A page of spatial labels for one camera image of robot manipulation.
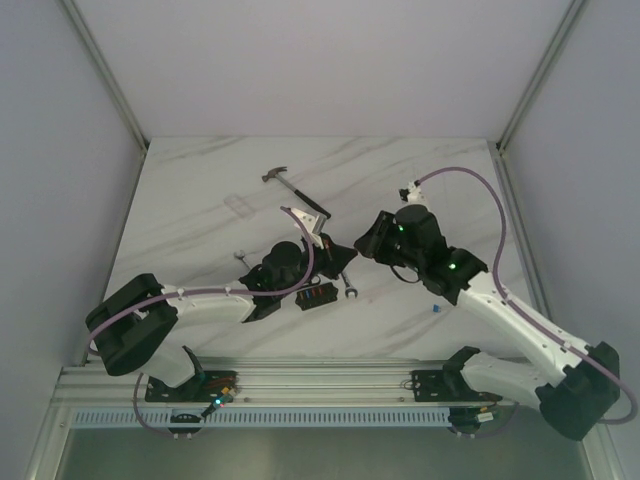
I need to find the aluminium frame post left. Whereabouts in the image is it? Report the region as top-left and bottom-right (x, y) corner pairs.
(57, 0), (150, 154)

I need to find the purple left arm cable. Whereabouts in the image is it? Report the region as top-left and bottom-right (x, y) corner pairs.
(87, 204), (321, 442)

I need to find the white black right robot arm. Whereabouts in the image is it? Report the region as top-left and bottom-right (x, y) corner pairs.
(354, 187), (621, 441)

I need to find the aluminium front rail base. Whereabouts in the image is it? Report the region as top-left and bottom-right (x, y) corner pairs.
(54, 355), (599, 407)

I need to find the small chrome combination wrench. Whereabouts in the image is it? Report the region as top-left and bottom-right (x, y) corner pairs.
(341, 272), (358, 299)

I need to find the aluminium frame rail right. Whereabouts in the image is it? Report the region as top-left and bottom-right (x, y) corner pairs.
(496, 0), (590, 154)

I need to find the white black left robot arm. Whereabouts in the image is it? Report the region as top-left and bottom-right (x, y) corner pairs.
(86, 234), (357, 402)

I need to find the black fuse box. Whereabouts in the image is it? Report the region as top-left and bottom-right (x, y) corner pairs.
(295, 282), (339, 311)

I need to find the white slotted cable duct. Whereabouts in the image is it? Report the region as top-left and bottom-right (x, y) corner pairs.
(70, 406), (451, 429)

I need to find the claw hammer black handle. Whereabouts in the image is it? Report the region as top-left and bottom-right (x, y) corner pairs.
(261, 166), (332, 219)

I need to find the clear plastic fuse box cover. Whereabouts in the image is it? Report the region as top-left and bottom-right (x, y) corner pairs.
(223, 194), (255, 220)

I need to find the large chrome open-end wrench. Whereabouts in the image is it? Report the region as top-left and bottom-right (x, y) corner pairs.
(234, 250), (253, 271)

